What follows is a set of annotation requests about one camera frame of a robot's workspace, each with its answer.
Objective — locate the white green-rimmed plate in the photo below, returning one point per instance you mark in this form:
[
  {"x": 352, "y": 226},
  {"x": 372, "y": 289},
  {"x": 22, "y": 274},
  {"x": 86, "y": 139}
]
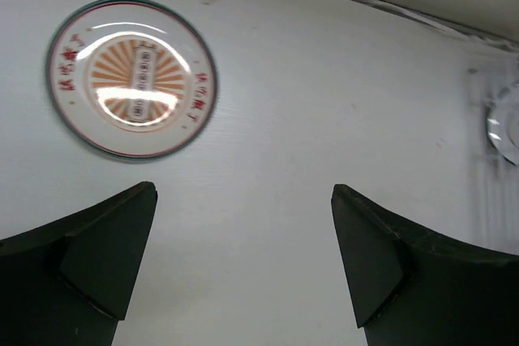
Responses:
[{"x": 502, "y": 123}]

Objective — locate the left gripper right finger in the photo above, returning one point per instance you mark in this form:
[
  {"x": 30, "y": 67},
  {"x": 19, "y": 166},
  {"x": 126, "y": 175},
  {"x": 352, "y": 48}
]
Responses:
[{"x": 410, "y": 285}]

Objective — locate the orange sunburst plate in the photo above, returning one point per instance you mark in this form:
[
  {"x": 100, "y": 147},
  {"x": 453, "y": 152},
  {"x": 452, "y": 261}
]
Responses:
[{"x": 131, "y": 79}]

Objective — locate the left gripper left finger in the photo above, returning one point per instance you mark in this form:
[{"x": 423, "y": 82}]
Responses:
[{"x": 70, "y": 282}]

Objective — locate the white wire dish rack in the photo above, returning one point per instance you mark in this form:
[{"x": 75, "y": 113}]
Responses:
[{"x": 494, "y": 181}]

